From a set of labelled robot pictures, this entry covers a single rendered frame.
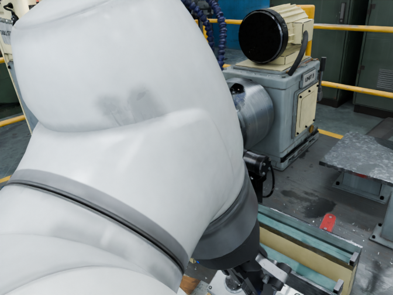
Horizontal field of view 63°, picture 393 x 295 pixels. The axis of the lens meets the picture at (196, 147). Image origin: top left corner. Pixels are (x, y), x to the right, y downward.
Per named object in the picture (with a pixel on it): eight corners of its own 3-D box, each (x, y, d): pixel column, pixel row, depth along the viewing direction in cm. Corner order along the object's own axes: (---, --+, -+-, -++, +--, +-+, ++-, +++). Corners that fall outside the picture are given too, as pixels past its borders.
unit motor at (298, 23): (235, 120, 132) (233, 10, 112) (275, 96, 153) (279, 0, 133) (293, 135, 116) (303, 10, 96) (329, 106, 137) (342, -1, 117)
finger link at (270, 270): (237, 227, 32) (285, 252, 29) (250, 250, 35) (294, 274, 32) (224, 248, 31) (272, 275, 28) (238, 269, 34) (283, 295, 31)
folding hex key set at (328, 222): (325, 216, 98) (326, 212, 97) (336, 220, 97) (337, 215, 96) (317, 235, 92) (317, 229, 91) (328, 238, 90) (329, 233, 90)
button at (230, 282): (224, 286, 50) (220, 282, 49) (234, 270, 52) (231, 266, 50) (240, 297, 49) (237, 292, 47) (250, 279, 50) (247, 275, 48)
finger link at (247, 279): (241, 229, 34) (253, 234, 33) (264, 269, 41) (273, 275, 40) (221, 261, 32) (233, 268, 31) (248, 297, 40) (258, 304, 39)
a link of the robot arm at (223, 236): (182, 127, 30) (203, 165, 34) (117, 203, 26) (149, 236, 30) (268, 154, 24) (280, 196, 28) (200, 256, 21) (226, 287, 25)
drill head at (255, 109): (173, 160, 113) (164, 92, 101) (239, 120, 139) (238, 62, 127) (230, 183, 98) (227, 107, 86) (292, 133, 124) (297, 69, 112)
